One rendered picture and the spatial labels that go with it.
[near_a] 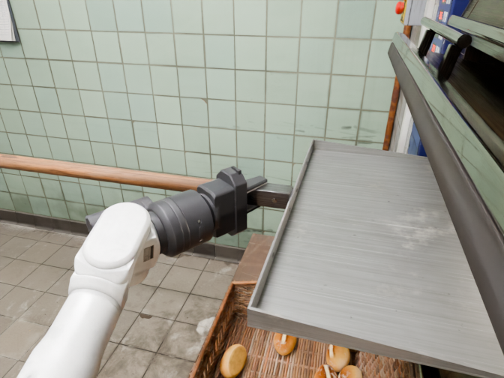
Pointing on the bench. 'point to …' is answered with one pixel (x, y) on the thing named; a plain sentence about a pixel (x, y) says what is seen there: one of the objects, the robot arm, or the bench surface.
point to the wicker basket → (217, 337)
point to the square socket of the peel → (270, 196)
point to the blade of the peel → (374, 265)
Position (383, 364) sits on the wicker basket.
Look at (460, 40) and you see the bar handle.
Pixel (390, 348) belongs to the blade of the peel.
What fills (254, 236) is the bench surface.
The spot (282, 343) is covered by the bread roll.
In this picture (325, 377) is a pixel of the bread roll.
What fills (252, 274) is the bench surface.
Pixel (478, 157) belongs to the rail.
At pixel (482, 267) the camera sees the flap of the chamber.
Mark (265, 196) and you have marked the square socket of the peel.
